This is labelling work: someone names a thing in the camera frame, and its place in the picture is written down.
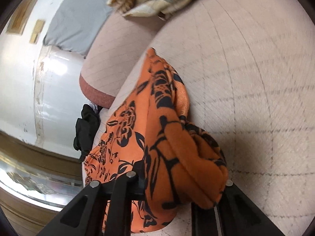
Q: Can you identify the orange black floral garment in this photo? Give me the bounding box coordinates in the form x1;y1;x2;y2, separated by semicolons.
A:
84;49;228;233

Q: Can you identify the black clothes pile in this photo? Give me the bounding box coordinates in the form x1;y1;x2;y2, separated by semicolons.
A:
73;104;100;162

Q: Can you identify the wooden glass panel door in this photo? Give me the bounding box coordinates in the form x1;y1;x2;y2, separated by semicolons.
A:
1;132;83;235

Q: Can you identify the clear plastic bag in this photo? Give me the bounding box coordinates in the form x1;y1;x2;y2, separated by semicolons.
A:
89;102;103;114

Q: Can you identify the pink sofa bolster armrest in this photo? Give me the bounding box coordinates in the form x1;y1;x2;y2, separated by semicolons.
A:
79;13;165;109

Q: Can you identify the grey pillow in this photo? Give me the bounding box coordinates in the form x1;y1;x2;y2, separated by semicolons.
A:
43;0;112;55

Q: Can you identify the beige wall switch plate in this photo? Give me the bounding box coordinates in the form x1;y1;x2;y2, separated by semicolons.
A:
29;19;45;44

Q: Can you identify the beige wall panel box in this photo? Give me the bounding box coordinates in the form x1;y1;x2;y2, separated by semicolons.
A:
6;0;38;35

